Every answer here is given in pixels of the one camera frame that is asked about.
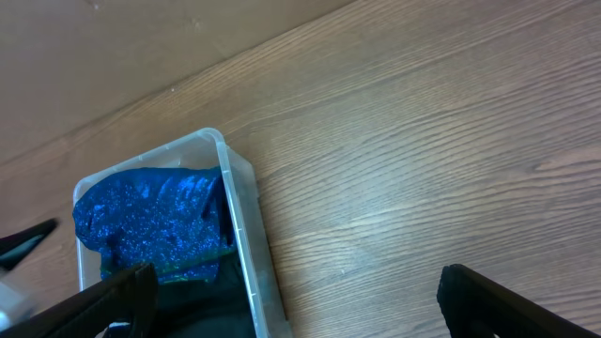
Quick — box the blue sparkly fabric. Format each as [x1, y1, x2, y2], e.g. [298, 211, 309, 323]
[72, 167, 237, 284]

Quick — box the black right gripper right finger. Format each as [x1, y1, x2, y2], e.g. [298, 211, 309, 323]
[437, 264, 600, 338]

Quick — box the clear plastic storage bin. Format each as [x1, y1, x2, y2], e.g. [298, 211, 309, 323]
[72, 128, 293, 338]

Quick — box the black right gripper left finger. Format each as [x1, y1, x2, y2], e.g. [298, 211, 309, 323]
[1, 264, 158, 338]

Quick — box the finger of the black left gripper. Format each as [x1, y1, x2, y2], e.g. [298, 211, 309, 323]
[0, 219, 59, 271]

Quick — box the wide black garment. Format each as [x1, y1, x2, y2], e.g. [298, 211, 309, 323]
[143, 253, 256, 337]

